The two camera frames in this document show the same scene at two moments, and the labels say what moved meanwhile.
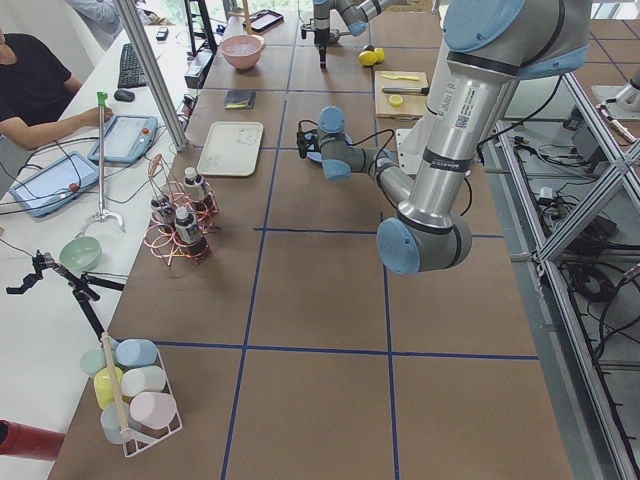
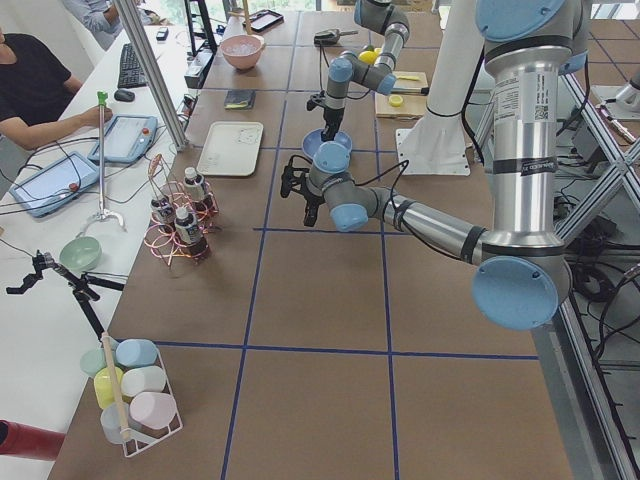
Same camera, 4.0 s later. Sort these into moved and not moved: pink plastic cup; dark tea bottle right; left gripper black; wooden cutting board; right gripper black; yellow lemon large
Moved: left gripper black; right gripper black
Not moved: pink plastic cup; yellow lemon large; dark tea bottle right; wooden cutting board
